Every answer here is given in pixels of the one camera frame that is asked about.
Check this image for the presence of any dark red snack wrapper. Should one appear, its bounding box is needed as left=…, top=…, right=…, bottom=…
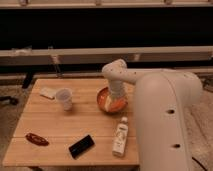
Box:
left=25, top=133, right=49, bottom=146

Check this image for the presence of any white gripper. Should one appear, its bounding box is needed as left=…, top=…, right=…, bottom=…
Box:
left=104, top=80, right=125, bottom=111

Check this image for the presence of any black cable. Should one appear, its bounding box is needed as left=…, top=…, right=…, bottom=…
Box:
left=192, top=156, right=209, bottom=171

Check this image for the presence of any wooden table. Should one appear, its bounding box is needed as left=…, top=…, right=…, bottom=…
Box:
left=3, top=79, right=139, bottom=167

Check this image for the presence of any orange ceramic bowl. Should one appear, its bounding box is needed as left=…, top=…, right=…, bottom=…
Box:
left=97, top=87, right=128, bottom=113

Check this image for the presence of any black rectangular box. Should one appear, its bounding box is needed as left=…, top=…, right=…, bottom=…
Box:
left=69, top=135, right=95, bottom=159

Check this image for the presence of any white bottle with label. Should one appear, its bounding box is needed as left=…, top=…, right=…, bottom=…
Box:
left=112, top=117, right=128, bottom=157

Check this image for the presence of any clear plastic cup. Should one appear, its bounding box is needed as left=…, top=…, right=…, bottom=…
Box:
left=55, top=88, right=72, bottom=111

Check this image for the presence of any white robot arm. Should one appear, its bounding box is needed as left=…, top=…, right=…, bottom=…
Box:
left=102, top=59, right=202, bottom=171

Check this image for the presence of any black chair base leg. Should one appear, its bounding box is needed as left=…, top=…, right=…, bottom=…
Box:
left=0, top=96, right=19, bottom=105

